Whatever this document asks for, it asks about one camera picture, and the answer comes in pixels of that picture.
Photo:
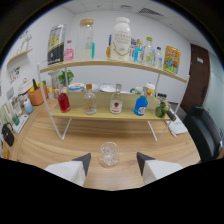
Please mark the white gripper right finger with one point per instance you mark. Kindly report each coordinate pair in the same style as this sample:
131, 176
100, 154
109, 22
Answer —
160, 169

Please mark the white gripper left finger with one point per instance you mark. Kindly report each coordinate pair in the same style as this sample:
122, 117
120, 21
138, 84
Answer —
66, 170

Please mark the blue liquid bottle silver cap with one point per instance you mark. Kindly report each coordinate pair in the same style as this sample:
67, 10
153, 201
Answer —
140, 106

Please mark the small clear bottle orange cap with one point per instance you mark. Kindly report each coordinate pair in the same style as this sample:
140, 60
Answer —
90, 105

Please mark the glass cup with ice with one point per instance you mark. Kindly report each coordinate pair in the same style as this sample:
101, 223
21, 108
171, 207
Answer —
108, 155

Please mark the green cup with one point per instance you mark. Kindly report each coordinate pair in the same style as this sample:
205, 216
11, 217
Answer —
16, 120

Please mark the white cup red lid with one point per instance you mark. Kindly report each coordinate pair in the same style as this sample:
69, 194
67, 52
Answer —
150, 88

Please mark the black armchair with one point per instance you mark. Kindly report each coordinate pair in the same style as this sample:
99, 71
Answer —
203, 131

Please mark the glass of green limes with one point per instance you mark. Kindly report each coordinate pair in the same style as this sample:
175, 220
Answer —
161, 110

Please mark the white kitchen scale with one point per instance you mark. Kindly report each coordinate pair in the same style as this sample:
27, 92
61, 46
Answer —
21, 125

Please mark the red liquid glass bottle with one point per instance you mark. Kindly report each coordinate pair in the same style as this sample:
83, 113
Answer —
64, 103

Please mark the two-tier wooden shelf rack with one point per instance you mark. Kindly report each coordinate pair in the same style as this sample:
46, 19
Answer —
103, 114

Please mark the white and blue small bottle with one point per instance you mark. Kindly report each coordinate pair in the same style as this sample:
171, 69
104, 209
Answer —
28, 106

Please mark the clear bottle red label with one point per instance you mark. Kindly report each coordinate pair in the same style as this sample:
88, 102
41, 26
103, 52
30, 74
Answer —
116, 105

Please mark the orange storage basket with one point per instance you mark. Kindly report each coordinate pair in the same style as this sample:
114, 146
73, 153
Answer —
36, 96

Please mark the green mug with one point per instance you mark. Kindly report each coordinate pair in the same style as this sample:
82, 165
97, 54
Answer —
136, 90

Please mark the plain white bowl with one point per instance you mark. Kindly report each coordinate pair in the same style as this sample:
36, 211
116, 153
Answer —
107, 88

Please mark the green toy cucumber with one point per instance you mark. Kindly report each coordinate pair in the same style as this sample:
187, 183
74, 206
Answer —
35, 84

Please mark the green potted plant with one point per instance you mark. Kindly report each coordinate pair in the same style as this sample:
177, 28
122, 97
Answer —
69, 77

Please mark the white pot with lid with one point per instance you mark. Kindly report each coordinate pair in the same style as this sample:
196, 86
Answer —
25, 86

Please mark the brown door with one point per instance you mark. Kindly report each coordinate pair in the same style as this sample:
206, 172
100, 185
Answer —
196, 78

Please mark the clear bottle blue cap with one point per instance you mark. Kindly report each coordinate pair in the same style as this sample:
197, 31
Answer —
158, 60

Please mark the yellow orange drink can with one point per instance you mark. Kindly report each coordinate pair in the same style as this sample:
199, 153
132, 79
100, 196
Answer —
171, 60

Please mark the clear bottle green cap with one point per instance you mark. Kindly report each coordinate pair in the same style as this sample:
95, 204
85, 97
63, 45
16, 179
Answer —
149, 55

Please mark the pink liquid bottle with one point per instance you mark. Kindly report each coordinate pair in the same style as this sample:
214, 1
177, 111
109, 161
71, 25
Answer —
68, 54

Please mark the teal liquid bottle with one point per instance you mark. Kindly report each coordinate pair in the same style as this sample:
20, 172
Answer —
93, 50

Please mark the black and yellow tall can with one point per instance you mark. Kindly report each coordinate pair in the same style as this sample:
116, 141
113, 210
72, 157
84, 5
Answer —
56, 45

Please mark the round orange liquor bottle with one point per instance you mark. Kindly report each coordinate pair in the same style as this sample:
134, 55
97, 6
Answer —
108, 51

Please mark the white milk bottle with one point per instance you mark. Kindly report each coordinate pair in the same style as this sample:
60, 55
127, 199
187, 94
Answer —
120, 40

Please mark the ceiling air vent grille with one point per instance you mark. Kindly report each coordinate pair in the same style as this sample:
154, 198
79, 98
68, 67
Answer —
150, 12

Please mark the small square ceiling vent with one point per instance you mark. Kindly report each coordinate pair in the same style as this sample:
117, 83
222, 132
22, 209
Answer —
125, 6

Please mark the wall sticker cluster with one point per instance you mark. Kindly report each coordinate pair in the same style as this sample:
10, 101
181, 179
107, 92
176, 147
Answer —
14, 74

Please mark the wooden wall shelf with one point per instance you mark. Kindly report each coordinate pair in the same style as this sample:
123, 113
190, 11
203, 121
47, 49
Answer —
20, 55

